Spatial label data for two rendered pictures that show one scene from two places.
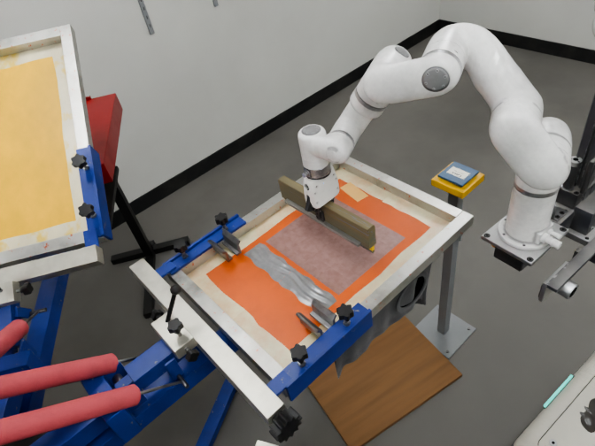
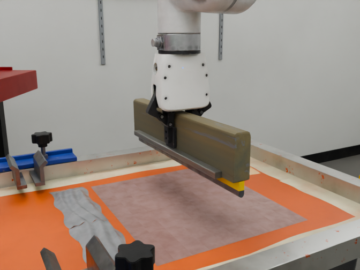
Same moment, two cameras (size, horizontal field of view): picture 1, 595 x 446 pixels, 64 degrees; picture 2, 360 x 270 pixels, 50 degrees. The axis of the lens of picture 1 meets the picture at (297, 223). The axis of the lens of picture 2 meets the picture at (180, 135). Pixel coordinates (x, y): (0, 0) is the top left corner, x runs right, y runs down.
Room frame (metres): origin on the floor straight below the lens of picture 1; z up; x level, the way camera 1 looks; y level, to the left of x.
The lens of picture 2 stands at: (0.36, -0.15, 1.28)
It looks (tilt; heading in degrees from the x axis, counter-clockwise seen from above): 15 degrees down; 5
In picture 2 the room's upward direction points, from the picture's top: straight up
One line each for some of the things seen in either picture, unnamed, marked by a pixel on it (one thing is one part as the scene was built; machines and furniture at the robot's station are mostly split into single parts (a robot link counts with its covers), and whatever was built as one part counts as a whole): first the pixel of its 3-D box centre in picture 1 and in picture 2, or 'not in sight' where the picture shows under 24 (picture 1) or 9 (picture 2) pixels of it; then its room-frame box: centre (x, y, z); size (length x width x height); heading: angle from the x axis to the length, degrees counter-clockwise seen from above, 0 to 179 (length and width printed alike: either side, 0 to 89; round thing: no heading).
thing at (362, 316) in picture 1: (326, 349); not in sight; (0.68, -0.01, 0.98); 0.30 x 0.05 x 0.07; 124
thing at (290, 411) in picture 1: (282, 420); not in sight; (0.50, 0.13, 1.02); 0.07 x 0.06 x 0.07; 124
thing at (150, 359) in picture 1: (161, 357); not in sight; (0.73, 0.42, 1.02); 0.17 x 0.06 x 0.05; 124
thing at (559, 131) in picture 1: (543, 157); not in sight; (0.78, -0.55, 1.37); 0.13 x 0.10 x 0.16; 149
